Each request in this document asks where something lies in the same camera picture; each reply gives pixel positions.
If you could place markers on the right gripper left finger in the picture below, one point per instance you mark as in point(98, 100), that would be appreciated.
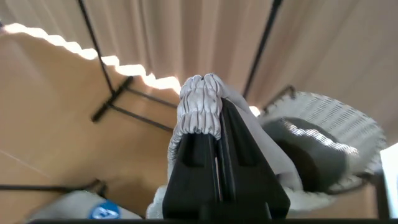
point(192, 180)

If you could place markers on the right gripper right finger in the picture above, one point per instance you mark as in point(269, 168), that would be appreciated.
point(248, 186)

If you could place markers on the pale grey shorts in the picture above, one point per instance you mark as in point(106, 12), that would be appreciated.
point(199, 105)

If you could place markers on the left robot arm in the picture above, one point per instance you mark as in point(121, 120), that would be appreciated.
point(71, 205)

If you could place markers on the white laundry basket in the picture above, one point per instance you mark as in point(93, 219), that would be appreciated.
point(342, 118)

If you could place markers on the beige curtain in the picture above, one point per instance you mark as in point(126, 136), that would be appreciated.
point(186, 31)

